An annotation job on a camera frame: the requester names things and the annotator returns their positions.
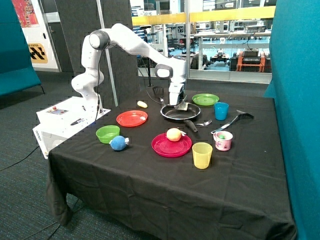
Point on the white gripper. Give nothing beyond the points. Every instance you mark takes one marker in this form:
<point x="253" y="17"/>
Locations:
<point x="176" y="93"/>

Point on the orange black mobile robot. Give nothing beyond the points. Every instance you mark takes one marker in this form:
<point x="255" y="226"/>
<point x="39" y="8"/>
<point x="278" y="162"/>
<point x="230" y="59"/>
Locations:
<point x="251" y="60"/>

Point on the teal partition panel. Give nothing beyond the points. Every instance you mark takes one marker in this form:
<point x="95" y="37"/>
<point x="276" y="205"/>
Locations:
<point x="295" y="87"/>

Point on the black slotted spatula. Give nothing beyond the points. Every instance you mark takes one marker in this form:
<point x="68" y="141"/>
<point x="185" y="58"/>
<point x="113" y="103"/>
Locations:
<point x="158" y="92"/>

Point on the red plate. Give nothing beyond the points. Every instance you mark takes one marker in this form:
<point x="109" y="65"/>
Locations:
<point x="132" y="118"/>

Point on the metal fork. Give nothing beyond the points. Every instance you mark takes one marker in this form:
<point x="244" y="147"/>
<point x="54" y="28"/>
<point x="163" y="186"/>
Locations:
<point x="206" y="123"/>

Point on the pink printed mug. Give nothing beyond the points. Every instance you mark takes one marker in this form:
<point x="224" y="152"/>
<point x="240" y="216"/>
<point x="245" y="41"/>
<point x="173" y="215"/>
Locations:
<point x="223" y="144"/>

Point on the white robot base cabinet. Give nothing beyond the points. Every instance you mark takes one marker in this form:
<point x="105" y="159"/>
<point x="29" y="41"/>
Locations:
<point x="62" y="120"/>

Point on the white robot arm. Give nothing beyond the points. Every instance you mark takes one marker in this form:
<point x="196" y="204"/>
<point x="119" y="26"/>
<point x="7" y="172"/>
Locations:
<point x="95" y="43"/>

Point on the blue plush ball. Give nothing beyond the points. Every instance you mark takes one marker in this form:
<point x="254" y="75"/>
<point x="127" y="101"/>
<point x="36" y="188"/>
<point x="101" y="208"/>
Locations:
<point x="119" y="143"/>

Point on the blue plastic cup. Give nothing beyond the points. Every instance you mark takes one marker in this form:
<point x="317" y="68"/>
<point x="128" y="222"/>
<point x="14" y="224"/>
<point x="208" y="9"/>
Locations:
<point x="221" y="110"/>

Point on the black frying pan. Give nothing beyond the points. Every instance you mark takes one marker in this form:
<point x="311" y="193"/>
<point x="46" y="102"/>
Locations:
<point x="172" y="113"/>

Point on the magenta plate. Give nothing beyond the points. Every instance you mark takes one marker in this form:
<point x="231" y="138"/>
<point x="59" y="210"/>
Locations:
<point x="171" y="149"/>

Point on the white lab desk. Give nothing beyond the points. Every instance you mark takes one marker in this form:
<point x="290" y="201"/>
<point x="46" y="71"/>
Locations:
<point x="224" y="47"/>

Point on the yellow toy corn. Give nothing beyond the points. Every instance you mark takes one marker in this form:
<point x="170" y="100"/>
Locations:
<point x="142" y="104"/>

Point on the yellow black sign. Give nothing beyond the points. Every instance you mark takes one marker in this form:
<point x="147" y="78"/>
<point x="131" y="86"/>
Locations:
<point x="37" y="53"/>

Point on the teal sofa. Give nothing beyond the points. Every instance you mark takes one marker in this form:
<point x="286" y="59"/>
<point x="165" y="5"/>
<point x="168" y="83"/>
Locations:
<point x="16" y="69"/>

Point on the yellow plastic cup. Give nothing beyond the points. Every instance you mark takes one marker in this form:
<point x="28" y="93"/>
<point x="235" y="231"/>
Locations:
<point x="201" y="153"/>

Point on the green plate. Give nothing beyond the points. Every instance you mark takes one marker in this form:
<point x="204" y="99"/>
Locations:
<point x="205" y="99"/>

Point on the green bowl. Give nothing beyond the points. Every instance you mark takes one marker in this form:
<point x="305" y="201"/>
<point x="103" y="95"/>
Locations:
<point x="106" y="133"/>

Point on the red poster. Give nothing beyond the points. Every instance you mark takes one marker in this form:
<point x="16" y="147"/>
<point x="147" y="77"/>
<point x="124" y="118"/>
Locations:
<point x="25" y="13"/>

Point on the black tablecloth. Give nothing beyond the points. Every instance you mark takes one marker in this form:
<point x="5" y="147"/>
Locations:
<point x="242" y="195"/>

